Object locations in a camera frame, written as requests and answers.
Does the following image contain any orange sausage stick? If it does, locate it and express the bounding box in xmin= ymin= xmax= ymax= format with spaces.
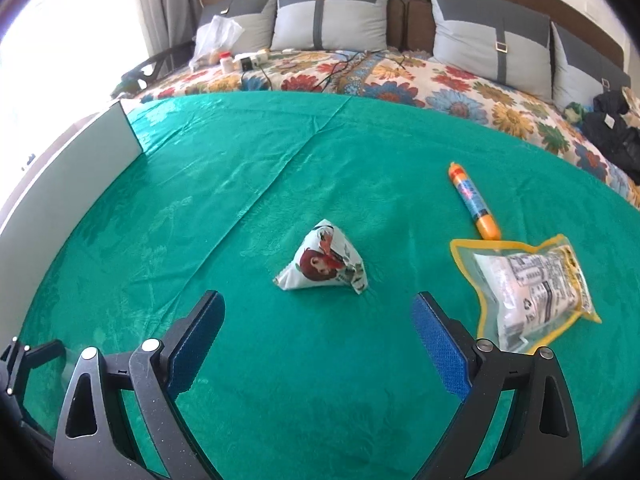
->
xmin=448 ymin=161 xmax=502 ymax=241

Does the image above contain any grey curtain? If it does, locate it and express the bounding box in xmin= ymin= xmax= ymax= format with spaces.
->
xmin=132 ymin=0 xmax=203 ymax=58

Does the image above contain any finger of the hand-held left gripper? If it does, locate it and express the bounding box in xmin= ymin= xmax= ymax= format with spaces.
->
xmin=0 ymin=339 xmax=68 ymax=461

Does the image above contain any clear plastic bag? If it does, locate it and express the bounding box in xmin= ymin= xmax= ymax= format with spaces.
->
xmin=189 ymin=15 xmax=245 ymax=71

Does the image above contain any white cardboard box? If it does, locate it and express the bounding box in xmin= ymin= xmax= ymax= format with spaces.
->
xmin=0 ymin=99 xmax=147 ymax=241

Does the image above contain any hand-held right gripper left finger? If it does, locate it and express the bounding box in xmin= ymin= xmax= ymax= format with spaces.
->
xmin=52 ymin=290 xmax=226 ymax=480

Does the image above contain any green tablecloth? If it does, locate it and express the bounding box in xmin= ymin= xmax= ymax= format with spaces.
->
xmin=15 ymin=91 xmax=640 ymax=480

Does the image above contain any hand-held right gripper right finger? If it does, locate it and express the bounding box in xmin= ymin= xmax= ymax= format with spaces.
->
xmin=411 ymin=291 xmax=583 ymax=480

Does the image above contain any black bag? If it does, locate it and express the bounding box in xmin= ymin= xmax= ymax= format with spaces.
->
xmin=582 ymin=91 xmax=640 ymax=181

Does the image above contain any white power strip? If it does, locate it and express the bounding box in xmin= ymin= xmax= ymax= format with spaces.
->
xmin=234 ymin=49 xmax=296 ymax=68

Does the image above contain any yellow-edged snack packet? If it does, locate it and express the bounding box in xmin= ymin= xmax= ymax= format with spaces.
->
xmin=449 ymin=234 xmax=602 ymax=356

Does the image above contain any grey pillow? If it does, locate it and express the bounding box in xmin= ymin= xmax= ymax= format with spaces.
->
xmin=550 ymin=21 xmax=631 ymax=111
xmin=270 ymin=0 xmax=395 ymax=52
xmin=195 ymin=0 xmax=278 ymax=51
xmin=425 ymin=0 xmax=555 ymax=101

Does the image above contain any white triangular snack packet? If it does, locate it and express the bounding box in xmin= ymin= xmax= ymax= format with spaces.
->
xmin=272 ymin=219 xmax=368 ymax=297

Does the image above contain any green patterned pouch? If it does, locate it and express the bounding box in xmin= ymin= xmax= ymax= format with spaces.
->
xmin=565 ymin=101 xmax=596 ymax=123

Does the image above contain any brown headboard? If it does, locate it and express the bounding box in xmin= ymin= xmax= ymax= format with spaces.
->
xmin=200 ymin=0 xmax=631 ymax=91

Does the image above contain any floral bed cover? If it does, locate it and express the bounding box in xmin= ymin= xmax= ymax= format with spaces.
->
xmin=112 ymin=50 xmax=640 ymax=208

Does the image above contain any dark wooden chair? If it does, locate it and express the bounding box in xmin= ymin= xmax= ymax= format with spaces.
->
xmin=112 ymin=42 xmax=196 ymax=98

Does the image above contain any black cable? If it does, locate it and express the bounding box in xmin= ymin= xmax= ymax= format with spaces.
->
xmin=240 ymin=52 xmax=416 ymax=93

